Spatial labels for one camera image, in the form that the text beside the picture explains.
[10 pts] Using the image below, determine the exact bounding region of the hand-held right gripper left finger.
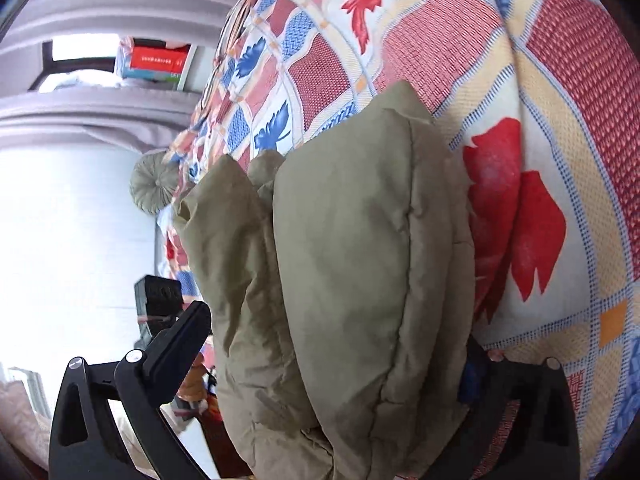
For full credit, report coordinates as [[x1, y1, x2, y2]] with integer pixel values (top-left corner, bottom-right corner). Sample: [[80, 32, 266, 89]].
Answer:
[[48, 301, 212, 480]]

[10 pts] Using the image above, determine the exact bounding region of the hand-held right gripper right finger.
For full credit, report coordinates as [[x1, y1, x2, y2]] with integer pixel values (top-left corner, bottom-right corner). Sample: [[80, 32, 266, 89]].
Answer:
[[425, 335, 581, 480]]

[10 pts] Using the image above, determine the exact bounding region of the khaki padded jacket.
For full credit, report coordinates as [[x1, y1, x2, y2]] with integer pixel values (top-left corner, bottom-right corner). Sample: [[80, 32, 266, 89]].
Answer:
[[172, 80, 476, 480]]

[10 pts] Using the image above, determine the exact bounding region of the person's left hand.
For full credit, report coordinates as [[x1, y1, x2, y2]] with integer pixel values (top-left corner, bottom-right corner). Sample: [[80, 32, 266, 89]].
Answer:
[[176, 351, 217, 413]]

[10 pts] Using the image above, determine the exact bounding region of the round grey cushion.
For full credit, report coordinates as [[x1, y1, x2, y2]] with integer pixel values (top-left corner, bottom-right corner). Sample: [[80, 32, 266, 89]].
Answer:
[[130, 151, 181, 211]]

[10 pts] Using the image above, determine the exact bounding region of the grey curtain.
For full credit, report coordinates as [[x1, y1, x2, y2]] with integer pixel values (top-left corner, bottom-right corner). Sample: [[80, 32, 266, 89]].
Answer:
[[0, 0, 273, 161]]

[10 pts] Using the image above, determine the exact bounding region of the red box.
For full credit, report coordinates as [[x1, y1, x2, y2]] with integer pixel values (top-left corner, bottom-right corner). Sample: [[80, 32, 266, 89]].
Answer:
[[117, 37, 198, 92]]

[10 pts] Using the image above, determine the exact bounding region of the window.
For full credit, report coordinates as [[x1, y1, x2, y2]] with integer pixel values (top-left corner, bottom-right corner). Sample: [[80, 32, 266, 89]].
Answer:
[[30, 35, 127, 92]]

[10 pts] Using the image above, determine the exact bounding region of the leaf patterned patchwork blanket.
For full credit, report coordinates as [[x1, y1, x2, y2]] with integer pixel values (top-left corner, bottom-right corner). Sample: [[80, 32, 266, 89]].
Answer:
[[160, 0, 640, 480]]

